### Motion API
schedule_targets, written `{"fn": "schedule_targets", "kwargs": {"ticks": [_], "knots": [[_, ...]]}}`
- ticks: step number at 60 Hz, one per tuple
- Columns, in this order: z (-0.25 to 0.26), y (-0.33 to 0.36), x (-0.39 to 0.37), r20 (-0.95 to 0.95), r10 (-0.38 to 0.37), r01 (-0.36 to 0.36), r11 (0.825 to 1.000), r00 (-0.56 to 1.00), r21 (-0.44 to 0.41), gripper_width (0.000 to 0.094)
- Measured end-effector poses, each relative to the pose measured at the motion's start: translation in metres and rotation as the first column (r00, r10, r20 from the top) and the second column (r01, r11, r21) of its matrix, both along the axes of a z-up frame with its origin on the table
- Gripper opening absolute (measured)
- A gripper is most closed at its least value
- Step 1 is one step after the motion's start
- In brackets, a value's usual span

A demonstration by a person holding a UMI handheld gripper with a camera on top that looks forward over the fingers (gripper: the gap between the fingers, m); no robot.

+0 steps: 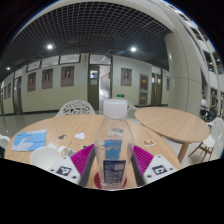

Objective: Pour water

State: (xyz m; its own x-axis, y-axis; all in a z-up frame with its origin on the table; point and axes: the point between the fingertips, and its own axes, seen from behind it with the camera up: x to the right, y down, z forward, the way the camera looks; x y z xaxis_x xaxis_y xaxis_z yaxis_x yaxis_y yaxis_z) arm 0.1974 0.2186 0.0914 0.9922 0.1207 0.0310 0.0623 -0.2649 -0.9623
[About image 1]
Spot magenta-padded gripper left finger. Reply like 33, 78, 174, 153
48, 143, 98, 188

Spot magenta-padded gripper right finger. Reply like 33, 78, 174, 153
129, 144, 178, 187

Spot clear plastic water bottle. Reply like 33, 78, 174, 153
94, 98, 136, 190

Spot dark patterned sticker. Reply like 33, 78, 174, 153
59, 145, 77, 158

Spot white paper cup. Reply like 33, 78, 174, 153
29, 146, 62, 171

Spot white cloud sticker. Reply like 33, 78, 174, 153
73, 132, 86, 140

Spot round wooden side table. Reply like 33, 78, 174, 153
134, 106, 211, 164

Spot blue printed paper sheet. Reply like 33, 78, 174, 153
10, 129, 48, 153

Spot white chair with wooden legs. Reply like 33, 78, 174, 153
188, 117, 224, 163

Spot person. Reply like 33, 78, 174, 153
209, 98, 220, 122
199, 96, 209, 118

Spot dark green door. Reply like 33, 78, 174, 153
87, 65, 101, 110

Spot ceiling lights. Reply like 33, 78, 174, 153
5, 43, 138, 72

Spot red wall notice board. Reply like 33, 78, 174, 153
139, 74, 149, 106

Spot framed wall portraits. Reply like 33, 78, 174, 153
3, 65, 171, 99

